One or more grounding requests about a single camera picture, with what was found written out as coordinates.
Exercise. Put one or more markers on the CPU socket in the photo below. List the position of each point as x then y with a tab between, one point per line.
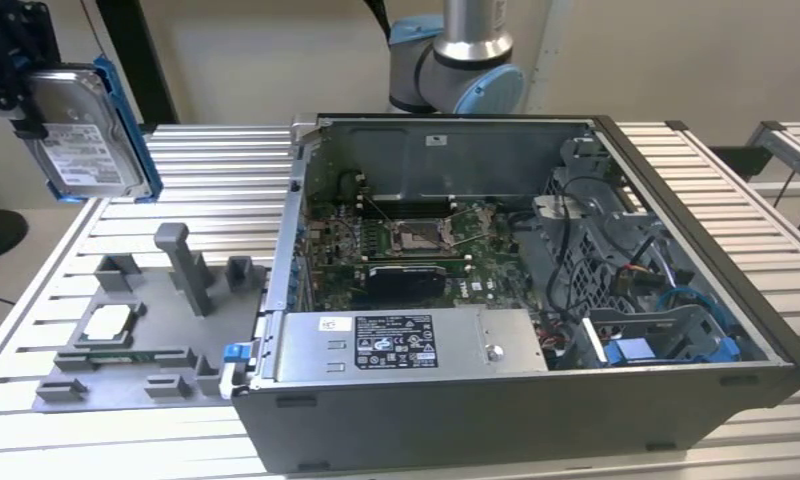
416	235

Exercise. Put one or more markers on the blue case latch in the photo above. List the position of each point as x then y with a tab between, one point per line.
235	352

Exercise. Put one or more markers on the black open PC case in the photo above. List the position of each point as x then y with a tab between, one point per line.
481	430

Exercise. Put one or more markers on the silver power supply with label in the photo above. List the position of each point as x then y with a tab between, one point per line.
307	345

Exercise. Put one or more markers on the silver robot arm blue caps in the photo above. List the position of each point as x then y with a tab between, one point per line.
460	50

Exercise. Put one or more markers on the grey parts rack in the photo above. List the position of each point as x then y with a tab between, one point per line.
167	340

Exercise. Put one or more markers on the black bracket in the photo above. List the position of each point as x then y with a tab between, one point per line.
741	161

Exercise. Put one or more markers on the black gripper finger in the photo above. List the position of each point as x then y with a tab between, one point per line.
29	127

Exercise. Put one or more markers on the black heat sink block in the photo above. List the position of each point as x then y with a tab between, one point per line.
403	285

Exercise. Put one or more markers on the silver CPU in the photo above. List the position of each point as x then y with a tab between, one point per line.
110	322

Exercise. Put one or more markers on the green motherboard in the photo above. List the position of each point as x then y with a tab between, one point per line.
494	280

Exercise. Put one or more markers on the RAM slot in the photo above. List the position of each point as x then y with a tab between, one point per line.
414	259

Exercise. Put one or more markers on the metal disk bay cage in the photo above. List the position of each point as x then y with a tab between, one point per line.
594	280

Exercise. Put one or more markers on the hard disk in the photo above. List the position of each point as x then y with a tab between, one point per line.
80	145

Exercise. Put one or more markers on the black upright post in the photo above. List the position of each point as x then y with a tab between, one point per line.
134	30

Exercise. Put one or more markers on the blue disk carrier in bay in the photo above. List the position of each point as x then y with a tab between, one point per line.
634	348

